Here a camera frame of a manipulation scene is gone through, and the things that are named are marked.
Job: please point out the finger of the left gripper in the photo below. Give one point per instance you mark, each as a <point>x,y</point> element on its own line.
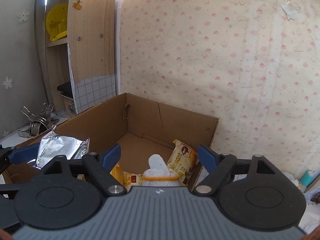
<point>13,155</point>

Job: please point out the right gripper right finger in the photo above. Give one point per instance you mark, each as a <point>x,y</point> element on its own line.
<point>221,170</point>

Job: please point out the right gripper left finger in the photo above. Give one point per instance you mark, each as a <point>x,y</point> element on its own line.
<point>96,168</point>

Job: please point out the yellow snack bag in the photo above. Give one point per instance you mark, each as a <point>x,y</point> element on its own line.
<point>118,173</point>

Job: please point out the croissant snack packet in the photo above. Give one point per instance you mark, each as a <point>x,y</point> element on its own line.
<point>182,161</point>

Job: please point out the silver foil packet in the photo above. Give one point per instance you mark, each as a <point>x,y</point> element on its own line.
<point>52,145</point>

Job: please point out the white glove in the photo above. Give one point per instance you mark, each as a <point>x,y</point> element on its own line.
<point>159,175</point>
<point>291,178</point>

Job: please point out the metal clips pile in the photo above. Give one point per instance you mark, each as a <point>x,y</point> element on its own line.
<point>38,123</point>

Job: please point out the cardboard shoe box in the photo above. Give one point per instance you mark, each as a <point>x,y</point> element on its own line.
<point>141,127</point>

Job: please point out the wooden small box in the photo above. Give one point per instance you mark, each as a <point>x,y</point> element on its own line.
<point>69,105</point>

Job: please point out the black case on shelf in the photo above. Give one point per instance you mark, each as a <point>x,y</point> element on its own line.
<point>65,88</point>

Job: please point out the teal cap bottle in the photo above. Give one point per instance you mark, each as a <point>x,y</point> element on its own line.
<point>306,179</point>

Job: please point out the yellow plastic reel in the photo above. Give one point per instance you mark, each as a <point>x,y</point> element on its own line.
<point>56,22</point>

